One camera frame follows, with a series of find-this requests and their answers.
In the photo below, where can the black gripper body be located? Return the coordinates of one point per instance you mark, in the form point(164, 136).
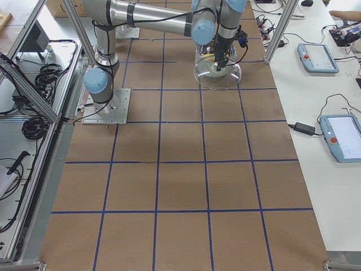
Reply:
point(221, 44)

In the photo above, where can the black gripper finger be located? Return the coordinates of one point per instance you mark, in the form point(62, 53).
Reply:
point(220, 64)

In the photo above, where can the glass pot lid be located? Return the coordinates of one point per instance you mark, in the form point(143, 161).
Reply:
point(206, 75)

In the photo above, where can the yellow corn cob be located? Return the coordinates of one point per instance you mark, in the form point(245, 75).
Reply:
point(209, 57)

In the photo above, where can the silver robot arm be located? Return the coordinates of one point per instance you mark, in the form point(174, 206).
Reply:
point(215, 23)

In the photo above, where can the pale green cooking pot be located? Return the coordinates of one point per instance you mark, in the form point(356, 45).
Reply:
point(206, 50)

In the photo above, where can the far blue teach pendant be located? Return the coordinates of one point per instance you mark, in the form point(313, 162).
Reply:
point(317, 58)

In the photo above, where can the blue teach pendant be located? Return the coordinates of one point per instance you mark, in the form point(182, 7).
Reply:
point(342, 135)
point(317, 58)

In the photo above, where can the black power adapter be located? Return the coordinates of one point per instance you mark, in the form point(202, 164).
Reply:
point(305, 129)

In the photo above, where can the near blue teach pendant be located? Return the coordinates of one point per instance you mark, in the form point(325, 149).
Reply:
point(342, 135)

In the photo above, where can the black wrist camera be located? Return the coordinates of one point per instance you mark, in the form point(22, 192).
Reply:
point(242, 37)

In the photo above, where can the aluminium frame post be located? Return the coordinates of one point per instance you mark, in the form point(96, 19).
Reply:
point(280, 29)

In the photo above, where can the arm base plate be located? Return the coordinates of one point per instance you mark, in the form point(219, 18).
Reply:
point(115, 112)
point(125, 32)

